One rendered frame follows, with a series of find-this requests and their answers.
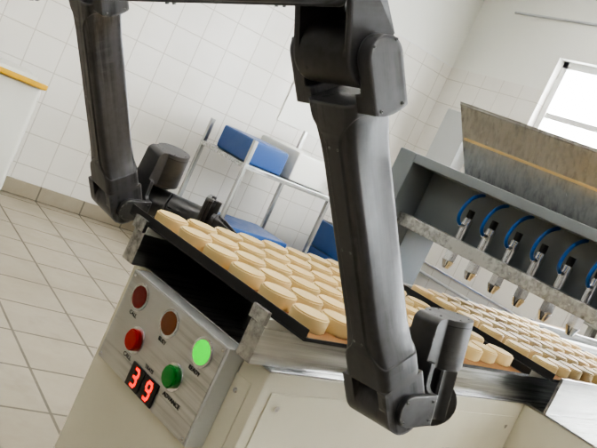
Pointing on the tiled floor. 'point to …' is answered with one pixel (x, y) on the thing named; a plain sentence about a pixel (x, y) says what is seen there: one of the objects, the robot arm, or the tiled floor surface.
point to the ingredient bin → (15, 109)
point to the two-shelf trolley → (258, 173)
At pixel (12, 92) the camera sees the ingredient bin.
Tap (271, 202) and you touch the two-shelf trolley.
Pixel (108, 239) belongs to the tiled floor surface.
